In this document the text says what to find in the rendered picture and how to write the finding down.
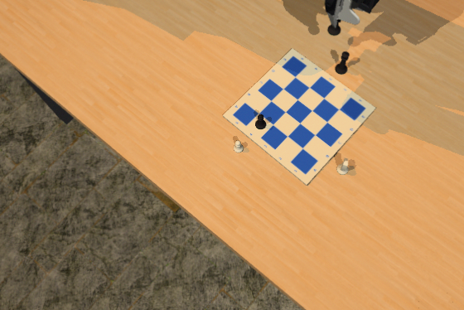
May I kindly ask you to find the blue and cream chessboard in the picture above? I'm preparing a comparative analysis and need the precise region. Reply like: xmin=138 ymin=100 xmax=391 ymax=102
xmin=223 ymin=49 xmax=376 ymax=185

